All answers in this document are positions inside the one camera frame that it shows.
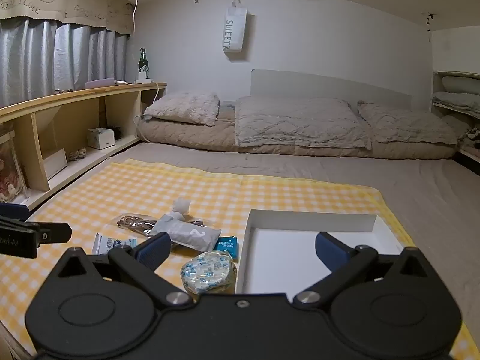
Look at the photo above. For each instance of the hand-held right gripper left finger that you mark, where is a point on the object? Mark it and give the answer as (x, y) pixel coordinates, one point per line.
(153, 250)

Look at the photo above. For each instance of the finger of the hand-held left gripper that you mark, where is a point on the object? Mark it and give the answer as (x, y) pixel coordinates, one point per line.
(56, 232)
(13, 210)

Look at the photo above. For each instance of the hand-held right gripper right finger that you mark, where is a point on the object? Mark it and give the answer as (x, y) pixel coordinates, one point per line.
(330, 250)

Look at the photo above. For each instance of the grey soft packet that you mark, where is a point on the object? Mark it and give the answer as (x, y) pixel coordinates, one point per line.
(187, 234)

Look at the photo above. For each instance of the white and blue tissue packet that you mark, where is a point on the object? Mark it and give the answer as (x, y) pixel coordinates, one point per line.
(108, 243)

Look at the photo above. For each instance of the bag of white cotton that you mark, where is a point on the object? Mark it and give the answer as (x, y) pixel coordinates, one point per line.
(181, 206)

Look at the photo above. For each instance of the white cardboard box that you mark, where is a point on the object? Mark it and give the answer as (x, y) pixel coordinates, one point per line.
(277, 255)

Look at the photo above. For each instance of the round floral packet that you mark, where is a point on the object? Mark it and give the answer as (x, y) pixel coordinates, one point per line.
(206, 270)

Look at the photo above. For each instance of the blue wipes packet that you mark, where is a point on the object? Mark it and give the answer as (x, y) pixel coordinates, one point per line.
(227, 245)

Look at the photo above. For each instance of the white board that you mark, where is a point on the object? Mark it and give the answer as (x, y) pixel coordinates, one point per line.
(55, 163)

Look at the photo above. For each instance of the small patterned item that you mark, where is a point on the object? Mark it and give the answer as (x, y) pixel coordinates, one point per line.
(77, 153)

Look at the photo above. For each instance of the yellow checked blanket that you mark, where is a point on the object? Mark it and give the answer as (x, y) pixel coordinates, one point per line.
(225, 195)

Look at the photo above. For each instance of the white tissue box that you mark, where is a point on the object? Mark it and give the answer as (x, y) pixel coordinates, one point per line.
(102, 138)

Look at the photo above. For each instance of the grey bed sheet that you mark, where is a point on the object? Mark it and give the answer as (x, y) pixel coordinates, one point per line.
(431, 202)

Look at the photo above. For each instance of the beige fluffy pillow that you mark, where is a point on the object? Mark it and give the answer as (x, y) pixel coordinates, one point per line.
(187, 137)

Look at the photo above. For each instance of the wooden shelf unit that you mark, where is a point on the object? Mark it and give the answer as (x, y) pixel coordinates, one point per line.
(75, 97)

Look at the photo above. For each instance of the folded grey duvet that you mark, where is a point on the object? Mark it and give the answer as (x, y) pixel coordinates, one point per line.
(296, 120)

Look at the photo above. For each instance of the fluffy grey pillow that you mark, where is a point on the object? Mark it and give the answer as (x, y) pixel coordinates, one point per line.
(183, 107)

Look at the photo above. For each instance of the quilted grey pillow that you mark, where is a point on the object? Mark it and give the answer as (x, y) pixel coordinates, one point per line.
(405, 123)

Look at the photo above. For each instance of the grey curtain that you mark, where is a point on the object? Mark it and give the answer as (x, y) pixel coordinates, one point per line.
(33, 60)

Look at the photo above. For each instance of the purple box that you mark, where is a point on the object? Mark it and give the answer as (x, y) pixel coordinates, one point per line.
(100, 82)

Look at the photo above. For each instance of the white charger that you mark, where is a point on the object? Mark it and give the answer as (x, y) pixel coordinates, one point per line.
(144, 78)

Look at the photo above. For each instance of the black and white patterned cloth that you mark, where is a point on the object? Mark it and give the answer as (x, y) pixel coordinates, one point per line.
(472, 135)

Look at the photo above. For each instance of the green glass bottle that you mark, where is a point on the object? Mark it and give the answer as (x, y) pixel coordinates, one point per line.
(143, 62)

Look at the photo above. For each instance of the folded pale green bedding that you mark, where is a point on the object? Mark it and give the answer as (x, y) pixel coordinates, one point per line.
(461, 84)
(455, 104)

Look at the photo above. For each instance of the white shelf unit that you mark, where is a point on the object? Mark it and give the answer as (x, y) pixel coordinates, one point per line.
(437, 82)

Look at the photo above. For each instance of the white hanging bag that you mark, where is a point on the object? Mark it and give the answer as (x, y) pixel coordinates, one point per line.
(234, 30)

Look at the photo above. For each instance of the black wall hanger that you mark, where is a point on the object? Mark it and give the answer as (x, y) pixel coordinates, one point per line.
(430, 18)

